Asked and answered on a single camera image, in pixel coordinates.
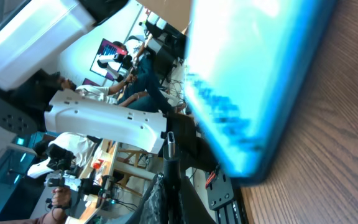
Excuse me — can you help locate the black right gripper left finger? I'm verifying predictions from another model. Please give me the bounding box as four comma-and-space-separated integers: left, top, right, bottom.
126, 174, 168, 224

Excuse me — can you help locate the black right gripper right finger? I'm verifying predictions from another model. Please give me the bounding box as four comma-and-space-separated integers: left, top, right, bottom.
180, 176, 216, 224

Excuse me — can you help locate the black charger cable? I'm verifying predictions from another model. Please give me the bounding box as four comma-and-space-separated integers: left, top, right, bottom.
162, 131, 183, 224

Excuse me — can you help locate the Samsung Galaxy smartphone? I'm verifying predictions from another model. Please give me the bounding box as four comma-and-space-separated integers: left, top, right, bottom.
185, 0, 336, 185

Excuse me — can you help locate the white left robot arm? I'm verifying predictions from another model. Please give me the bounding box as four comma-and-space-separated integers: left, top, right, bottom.
0, 1, 218, 172

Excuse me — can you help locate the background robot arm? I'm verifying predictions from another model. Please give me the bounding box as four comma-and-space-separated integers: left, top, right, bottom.
27, 144, 116, 208

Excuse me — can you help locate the seated person white shirt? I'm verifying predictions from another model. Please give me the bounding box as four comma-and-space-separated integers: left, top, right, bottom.
51, 73, 136, 106

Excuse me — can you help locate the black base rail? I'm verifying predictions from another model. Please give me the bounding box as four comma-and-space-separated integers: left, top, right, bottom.
206, 172, 248, 224

